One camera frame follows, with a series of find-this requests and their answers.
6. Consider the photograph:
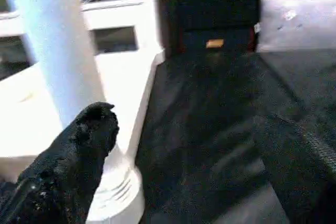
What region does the grey cushion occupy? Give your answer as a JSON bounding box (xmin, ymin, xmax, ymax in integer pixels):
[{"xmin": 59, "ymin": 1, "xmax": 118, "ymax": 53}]
[{"xmin": 256, "ymin": 0, "xmax": 336, "ymax": 53}]

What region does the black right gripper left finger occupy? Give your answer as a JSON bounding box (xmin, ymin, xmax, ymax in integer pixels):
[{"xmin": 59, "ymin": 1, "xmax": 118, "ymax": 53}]
[{"xmin": 0, "ymin": 102, "xmax": 120, "ymax": 224}]

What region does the white plastic table leg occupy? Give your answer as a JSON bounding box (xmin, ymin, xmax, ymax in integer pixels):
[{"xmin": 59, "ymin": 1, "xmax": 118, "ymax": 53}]
[{"xmin": 4, "ymin": 0, "xmax": 146, "ymax": 221}]

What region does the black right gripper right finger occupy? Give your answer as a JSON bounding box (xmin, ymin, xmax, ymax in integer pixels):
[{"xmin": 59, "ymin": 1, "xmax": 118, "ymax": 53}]
[{"xmin": 250, "ymin": 113, "xmax": 336, "ymax": 224}]

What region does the black work mat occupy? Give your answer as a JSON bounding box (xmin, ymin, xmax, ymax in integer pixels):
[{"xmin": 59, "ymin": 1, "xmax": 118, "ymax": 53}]
[{"xmin": 135, "ymin": 48, "xmax": 336, "ymax": 224}]

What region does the white plastic table top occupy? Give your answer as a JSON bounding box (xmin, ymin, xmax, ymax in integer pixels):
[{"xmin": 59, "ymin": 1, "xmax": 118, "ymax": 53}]
[{"xmin": 0, "ymin": 50, "xmax": 166, "ymax": 183}]

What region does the black furniture with yellow label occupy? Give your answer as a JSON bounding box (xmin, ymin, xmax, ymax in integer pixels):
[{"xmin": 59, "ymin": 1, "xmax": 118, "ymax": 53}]
[{"xmin": 157, "ymin": 0, "xmax": 261, "ymax": 57}]

